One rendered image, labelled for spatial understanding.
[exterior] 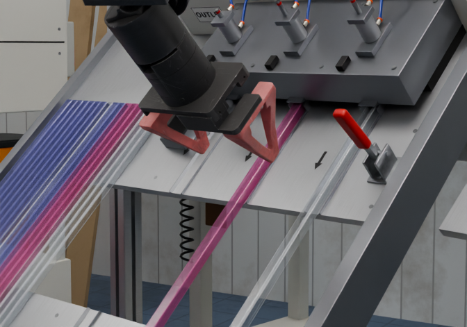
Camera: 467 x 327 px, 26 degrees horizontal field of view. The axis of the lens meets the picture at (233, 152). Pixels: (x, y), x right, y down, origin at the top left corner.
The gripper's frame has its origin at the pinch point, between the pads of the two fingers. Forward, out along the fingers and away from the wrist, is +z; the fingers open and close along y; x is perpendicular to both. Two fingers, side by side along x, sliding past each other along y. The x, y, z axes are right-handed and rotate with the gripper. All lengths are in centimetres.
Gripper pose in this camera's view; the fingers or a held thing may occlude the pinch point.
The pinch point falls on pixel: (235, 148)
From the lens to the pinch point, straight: 101.9
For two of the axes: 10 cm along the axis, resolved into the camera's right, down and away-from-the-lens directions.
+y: -7.2, -0.9, 6.9
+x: -5.0, 7.5, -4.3
